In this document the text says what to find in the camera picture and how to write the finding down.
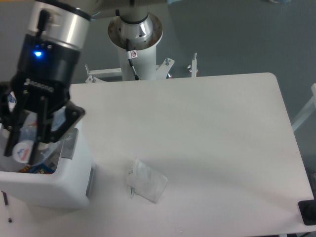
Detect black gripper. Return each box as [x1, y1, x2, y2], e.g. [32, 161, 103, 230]
[0, 34, 85, 165]

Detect clear plastic water bottle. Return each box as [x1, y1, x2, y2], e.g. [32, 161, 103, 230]
[12, 109, 65, 165]

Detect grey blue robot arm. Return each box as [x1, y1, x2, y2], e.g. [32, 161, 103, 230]
[0, 0, 163, 164]

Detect white trash can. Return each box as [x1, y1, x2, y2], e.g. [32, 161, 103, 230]
[0, 124, 96, 209]

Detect blue bottle at table edge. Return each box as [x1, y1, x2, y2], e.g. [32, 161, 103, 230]
[8, 92, 17, 112]

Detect colourful snack bag in bin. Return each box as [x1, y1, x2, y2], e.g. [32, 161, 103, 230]
[18, 162, 57, 174]

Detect black pen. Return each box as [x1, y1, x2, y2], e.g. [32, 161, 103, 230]
[1, 191, 12, 223]

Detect clear plastic wrapper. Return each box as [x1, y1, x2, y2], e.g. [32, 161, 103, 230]
[126, 158, 168, 204]

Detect black device at table edge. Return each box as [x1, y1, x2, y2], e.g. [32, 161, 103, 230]
[298, 199, 316, 226]

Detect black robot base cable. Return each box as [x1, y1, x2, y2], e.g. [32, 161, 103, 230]
[125, 38, 141, 81]

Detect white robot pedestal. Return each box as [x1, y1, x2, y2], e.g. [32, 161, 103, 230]
[85, 13, 175, 83]

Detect white frame right side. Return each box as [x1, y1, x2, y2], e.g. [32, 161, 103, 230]
[292, 83, 316, 132]

